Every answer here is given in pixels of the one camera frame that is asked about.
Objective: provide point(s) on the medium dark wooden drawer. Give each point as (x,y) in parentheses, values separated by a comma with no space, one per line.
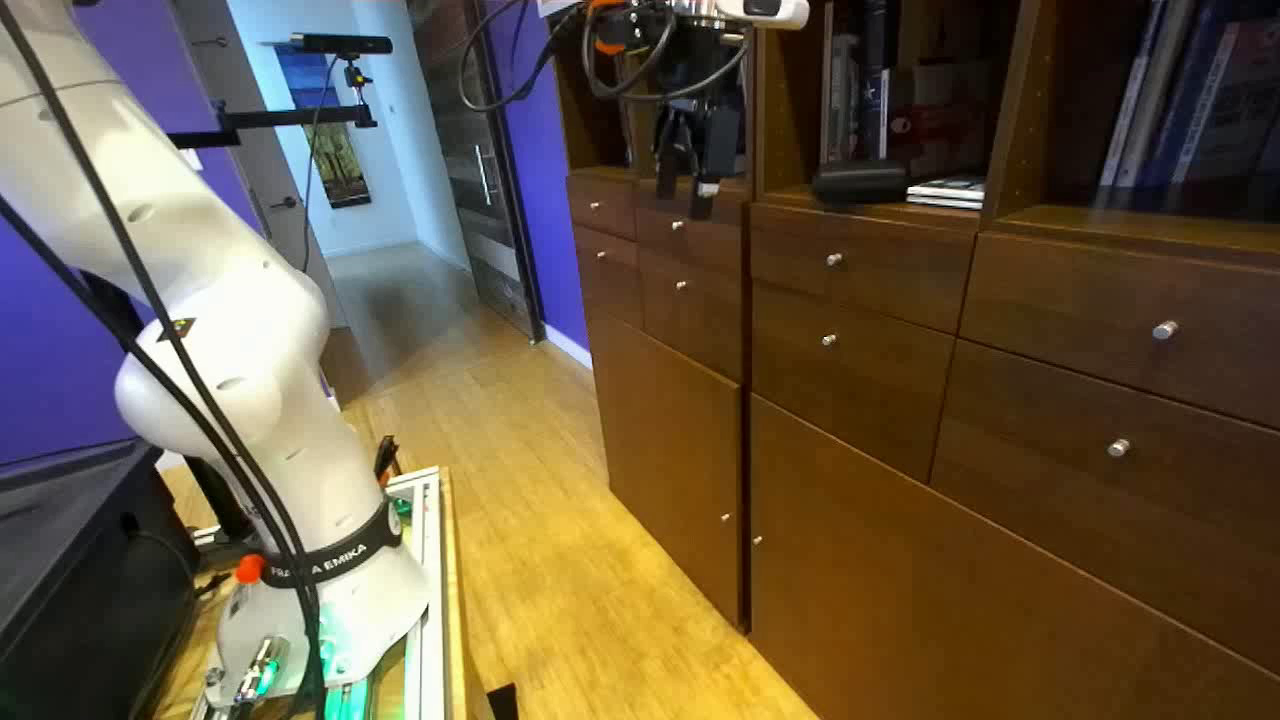
(883,275)
(866,384)

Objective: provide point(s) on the orange round knob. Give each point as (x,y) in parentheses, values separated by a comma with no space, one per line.
(249,568)

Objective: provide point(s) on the dark wooden shelf unit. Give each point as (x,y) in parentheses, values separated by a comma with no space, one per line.
(1025,104)

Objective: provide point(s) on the black camera on stand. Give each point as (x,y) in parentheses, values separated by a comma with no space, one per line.
(344,44)

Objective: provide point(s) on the small dark wooden drawer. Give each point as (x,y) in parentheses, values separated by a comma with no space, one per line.
(607,281)
(607,200)

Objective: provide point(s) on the flat white book stack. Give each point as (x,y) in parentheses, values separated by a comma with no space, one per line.
(944,192)

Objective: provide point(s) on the narrow dark wooden drawer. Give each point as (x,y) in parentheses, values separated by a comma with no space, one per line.
(712,242)
(706,323)

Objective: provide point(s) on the tall dark cabinet door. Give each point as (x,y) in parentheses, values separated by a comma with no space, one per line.
(666,455)

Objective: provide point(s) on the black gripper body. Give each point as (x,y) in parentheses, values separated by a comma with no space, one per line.
(702,93)

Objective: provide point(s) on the small silver drawer knob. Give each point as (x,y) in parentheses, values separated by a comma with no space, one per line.
(1119,449)

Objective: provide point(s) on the black equipment case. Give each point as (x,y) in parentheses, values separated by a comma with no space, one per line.
(80,584)

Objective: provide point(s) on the blue wall panel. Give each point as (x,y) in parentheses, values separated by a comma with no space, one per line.
(305,82)

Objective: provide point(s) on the row of upright books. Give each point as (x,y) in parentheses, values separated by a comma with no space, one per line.
(1201,104)

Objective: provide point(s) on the dark wall poster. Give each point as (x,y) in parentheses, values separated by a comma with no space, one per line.
(341,164)

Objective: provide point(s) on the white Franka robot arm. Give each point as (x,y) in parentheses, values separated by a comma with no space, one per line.
(203,266)

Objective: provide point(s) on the dark upright books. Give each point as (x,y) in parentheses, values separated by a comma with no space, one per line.
(873,93)

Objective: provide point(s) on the black boom bar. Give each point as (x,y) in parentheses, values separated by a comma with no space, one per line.
(282,120)

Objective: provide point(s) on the wide dark cabinet door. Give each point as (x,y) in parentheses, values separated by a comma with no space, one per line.
(932,600)

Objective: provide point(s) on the black box on shelf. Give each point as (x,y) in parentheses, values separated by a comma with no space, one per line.
(860,186)

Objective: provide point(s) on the small black clip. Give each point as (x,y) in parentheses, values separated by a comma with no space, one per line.
(386,461)

